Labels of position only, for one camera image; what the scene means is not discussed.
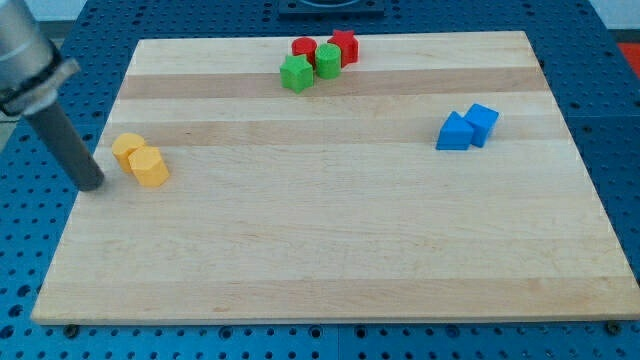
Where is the blue triangle block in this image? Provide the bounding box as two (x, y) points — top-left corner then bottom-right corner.
(436, 111), (474, 151)

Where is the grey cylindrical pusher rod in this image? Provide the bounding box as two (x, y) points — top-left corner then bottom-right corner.
(23, 101), (104, 192)

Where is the yellow cylinder block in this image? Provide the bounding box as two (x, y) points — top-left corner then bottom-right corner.
(111, 133), (146, 173)

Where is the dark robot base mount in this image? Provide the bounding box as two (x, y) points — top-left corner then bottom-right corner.
(276, 0), (387, 18)

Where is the yellow hexagon block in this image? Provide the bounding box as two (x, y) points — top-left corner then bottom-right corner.
(128, 146), (170, 187)

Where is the wooden board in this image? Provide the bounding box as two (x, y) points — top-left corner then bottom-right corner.
(32, 31), (639, 325)

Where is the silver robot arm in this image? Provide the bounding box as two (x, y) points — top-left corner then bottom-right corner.
(1, 0), (80, 116)

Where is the blue cube block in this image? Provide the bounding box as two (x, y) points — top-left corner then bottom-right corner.
(463, 103), (499, 148)

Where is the green cylinder block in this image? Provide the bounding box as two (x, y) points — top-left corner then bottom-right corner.
(315, 43), (341, 79)

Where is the green star block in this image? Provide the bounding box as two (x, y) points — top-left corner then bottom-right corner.
(280, 55), (314, 93)

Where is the red cylinder block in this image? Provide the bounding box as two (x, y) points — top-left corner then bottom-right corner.
(291, 37), (317, 68)

